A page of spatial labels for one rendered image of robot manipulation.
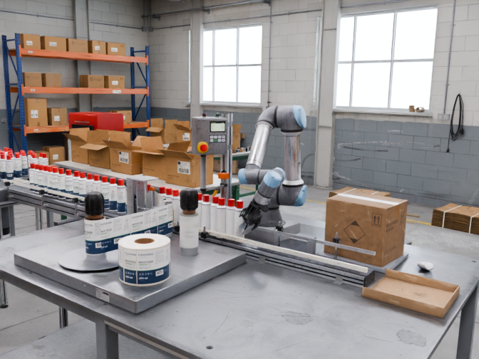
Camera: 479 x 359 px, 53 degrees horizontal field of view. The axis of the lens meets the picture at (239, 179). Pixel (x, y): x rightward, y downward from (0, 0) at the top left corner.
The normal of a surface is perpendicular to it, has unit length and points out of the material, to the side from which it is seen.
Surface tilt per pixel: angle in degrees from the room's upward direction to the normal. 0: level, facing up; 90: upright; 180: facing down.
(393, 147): 90
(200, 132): 90
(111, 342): 90
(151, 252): 90
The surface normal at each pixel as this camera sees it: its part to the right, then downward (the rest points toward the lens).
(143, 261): 0.12, 0.18
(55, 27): 0.73, 0.14
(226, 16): -0.68, 0.12
